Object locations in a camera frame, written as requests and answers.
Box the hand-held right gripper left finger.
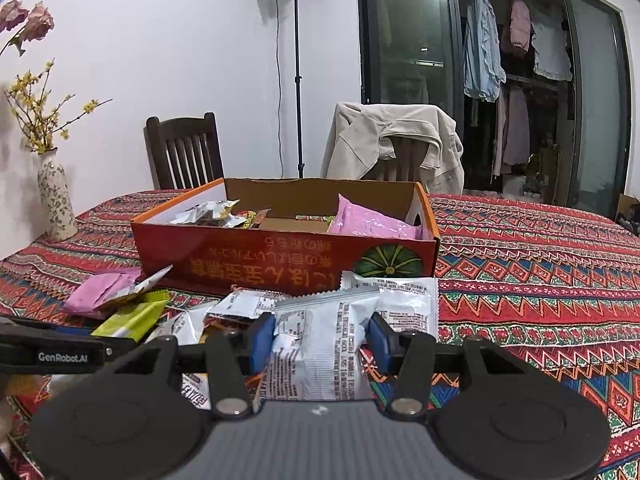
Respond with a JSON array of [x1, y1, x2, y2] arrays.
[[112, 312, 277, 419]]

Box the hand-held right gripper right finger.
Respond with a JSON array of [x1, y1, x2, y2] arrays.
[[366, 312, 522, 417]]

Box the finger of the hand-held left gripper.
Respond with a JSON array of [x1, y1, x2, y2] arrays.
[[102, 336, 142, 362]]

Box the white snack packet black text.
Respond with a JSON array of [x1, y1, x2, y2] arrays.
[[340, 270, 440, 347], [260, 290, 382, 403]]

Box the orange cardboard box pumpkin print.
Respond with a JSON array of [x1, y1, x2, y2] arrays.
[[131, 177, 441, 297]]

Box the pink snack packet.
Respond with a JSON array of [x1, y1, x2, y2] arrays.
[[327, 194, 425, 242], [65, 267, 147, 319]]

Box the green white snack packet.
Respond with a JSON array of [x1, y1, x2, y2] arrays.
[[91, 290, 171, 342]]

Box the white snack packet red edge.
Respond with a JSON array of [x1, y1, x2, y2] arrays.
[[206, 287, 281, 322]]

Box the silver snack packet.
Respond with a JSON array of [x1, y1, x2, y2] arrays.
[[150, 305, 213, 347]]

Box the red yellow snack packet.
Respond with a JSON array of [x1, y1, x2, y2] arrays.
[[235, 208, 274, 230]]

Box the brown yellow snack packet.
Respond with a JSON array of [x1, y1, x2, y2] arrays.
[[170, 200, 241, 229]]

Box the floral ceramic vase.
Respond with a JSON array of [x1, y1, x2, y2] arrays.
[[37, 147, 79, 242]]

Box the dark wooden chair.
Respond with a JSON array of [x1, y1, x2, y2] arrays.
[[145, 112, 224, 191], [367, 135, 431, 183]]

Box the beige jacket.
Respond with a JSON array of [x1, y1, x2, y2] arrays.
[[320, 102, 465, 195]]

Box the yellow flower branches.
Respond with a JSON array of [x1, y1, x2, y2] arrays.
[[5, 59, 114, 156]]

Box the lavender hanging garment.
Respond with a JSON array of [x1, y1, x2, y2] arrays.
[[492, 85, 531, 176]]

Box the black studio light stand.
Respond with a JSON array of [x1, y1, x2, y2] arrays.
[[268, 0, 310, 179]]

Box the brown cardboard box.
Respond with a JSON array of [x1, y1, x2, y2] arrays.
[[615, 194, 640, 236]]

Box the pink flowers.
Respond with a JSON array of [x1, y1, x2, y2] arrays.
[[0, 0, 55, 58]]

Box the white hanging garment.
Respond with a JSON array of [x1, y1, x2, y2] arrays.
[[530, 15, 574, 82]]

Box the pink hanging jacket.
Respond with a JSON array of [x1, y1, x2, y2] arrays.
[[500, 0, 532, 56]]

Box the black cable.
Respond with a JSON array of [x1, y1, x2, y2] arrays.
[[274, 0, 287, 179]]

